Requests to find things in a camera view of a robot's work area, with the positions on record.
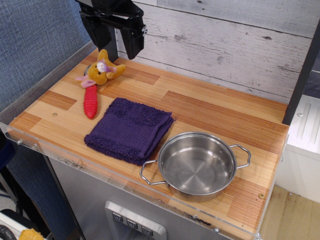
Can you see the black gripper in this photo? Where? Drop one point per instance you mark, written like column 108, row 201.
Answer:
column 125, row 16

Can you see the dark blue cloth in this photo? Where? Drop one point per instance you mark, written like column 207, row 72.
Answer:
column 129, row 131

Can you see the brown plush toy animal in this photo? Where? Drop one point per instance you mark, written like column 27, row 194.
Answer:
column 101, row 71

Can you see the clear acrylic front guard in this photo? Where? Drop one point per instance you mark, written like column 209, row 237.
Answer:
column 234, row 215

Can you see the stainless toy fridge cabinet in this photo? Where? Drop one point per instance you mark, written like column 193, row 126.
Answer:
column 87, row 194

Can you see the silver dispenser button panel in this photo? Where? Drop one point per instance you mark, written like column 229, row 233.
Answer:
column 126, row 224

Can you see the yellow object bottom left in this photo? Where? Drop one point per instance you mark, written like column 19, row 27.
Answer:
column 30, row 234

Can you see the white ribbed counter unit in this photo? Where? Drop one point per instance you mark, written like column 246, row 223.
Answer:
column 299, row 168

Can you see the dark left frame post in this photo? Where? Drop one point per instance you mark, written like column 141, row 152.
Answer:
column 110, row 47

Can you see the dark frame post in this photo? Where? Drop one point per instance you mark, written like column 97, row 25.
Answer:
column 110, row 47
column 303, row 77

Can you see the red ribbed handle spoon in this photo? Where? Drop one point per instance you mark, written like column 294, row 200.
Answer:
column 90, row 103

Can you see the steel pan with handles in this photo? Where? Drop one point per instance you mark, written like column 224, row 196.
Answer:
column 198, row 166

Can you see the dark right frame post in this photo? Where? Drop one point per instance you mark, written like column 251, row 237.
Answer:
column 303, row 77

